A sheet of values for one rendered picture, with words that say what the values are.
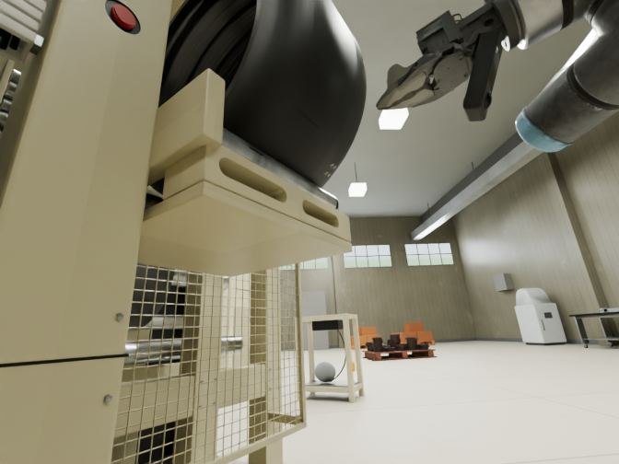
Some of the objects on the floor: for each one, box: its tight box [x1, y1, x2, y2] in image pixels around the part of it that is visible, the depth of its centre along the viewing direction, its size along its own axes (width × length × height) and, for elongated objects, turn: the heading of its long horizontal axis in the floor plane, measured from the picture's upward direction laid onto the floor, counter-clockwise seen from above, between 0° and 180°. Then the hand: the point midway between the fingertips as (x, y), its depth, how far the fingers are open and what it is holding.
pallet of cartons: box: [391, 322, 435, 345], centre depth 1120 cm, size 142×108×79 cm
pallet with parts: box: [362, 334, 437, 361], centre depth 696 cm, size 97×143×50 cm
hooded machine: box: [515, 288, 566, 346], centre depth 872 cm, size 80×68×157 cm
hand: (384, 107), depth 53 cm, fingers closed
